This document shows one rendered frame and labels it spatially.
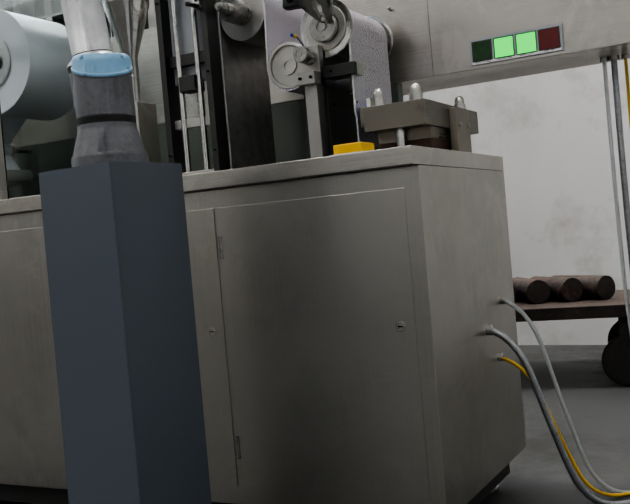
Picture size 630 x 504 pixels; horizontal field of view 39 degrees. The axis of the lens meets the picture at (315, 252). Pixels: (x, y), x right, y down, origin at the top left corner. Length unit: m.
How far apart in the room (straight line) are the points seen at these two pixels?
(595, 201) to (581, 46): 2.65
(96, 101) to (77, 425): 0.63
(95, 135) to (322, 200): 0.52
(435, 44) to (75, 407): 1.39
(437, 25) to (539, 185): 2.66
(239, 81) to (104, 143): 0.82
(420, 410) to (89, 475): 0.69
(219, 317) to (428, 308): 0.53
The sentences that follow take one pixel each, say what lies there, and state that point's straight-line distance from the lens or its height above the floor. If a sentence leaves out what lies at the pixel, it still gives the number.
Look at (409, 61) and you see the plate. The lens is 2.54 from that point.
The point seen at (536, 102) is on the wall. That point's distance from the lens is 5.11.
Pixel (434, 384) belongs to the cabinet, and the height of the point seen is 0.39.
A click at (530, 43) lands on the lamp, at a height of 1.18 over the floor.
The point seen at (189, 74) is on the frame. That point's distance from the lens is 2.38.
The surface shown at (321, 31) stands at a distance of 2.28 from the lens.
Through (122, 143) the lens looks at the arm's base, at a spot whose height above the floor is 0.94.
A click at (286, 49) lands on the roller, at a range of 2.35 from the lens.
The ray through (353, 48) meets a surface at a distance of 2.27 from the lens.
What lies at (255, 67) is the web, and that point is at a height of 1.22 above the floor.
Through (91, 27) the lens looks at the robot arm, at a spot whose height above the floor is 1.20.
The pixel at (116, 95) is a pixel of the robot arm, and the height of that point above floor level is 1.03.
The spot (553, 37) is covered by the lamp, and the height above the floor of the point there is 1.19.
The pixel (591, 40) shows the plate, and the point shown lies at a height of 1.16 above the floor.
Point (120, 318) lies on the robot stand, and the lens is 1.68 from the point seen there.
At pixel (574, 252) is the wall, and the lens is 5.03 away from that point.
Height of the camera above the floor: 0.73
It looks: 1 degrees down
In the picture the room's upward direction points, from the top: 5 degrees counter-clockwise
